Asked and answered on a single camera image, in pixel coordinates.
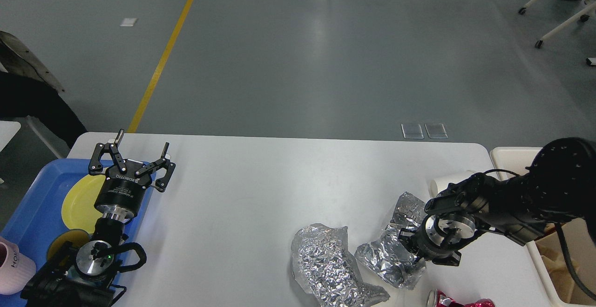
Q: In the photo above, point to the yellow plastic plate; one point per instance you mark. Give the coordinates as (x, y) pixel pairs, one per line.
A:
(78, 208)

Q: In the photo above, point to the small white side table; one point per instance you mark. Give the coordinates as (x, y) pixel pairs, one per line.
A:
(8, 130)

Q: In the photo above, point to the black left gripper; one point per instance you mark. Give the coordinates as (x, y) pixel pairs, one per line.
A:
(123, 190)

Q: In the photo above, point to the pink mug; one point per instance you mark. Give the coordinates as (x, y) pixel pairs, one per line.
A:
(16, 269)

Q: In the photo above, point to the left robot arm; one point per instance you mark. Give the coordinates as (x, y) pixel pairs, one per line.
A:
(83, 276)

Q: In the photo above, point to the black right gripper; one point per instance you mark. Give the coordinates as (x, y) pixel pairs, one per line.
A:
(440, 238)

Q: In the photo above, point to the aluminium foil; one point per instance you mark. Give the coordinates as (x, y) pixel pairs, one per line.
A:
(324, 268)
(387, 257)

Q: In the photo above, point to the brown paper bag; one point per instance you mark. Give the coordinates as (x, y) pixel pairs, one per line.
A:
(558, 272)

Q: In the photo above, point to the white paper cup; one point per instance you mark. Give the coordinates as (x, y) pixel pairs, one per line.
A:
(441, 183)

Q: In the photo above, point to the white plastic bin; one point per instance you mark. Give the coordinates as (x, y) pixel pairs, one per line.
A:
(581, 247)

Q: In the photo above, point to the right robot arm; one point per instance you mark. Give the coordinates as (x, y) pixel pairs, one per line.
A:
(559, 186)

